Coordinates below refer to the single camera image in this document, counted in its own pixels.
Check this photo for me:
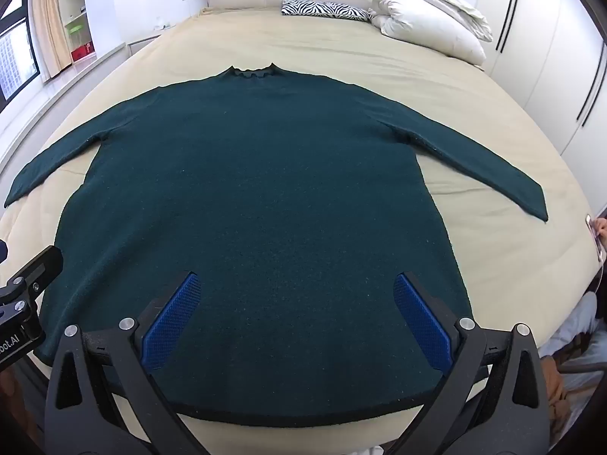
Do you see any dark green sweater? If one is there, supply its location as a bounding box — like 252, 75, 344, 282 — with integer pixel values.
4, 63, 549, 428

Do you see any white wall shelf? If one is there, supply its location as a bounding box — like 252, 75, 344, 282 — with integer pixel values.
57, 0, 98, 63

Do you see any white wardrobe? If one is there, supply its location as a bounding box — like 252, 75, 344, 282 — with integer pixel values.
475, 0, 607, 176

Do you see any smartphone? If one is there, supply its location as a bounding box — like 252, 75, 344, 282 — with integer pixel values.
585, 215, 606, 262

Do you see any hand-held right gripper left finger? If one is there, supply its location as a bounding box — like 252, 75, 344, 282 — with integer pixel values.
45, 270, 209, 455

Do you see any beige curtain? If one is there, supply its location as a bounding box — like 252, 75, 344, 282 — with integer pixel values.
29, 0, 72, 81

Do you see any zebra print pillow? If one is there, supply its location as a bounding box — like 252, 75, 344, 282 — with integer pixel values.
281, 0, 372, 23

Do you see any window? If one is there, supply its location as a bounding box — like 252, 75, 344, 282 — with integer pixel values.
0, 0, 41, 102

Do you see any white pillow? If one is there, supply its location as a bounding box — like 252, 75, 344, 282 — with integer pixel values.
370, 0, 487, 66

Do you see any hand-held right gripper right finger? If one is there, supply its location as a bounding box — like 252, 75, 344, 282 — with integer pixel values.
389, 271, 553, 455

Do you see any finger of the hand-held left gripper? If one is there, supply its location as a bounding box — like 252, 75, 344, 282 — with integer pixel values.
8, 245, 64, 295

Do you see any beige bed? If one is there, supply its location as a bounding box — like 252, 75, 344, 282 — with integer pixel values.
0, 6, 604, 455

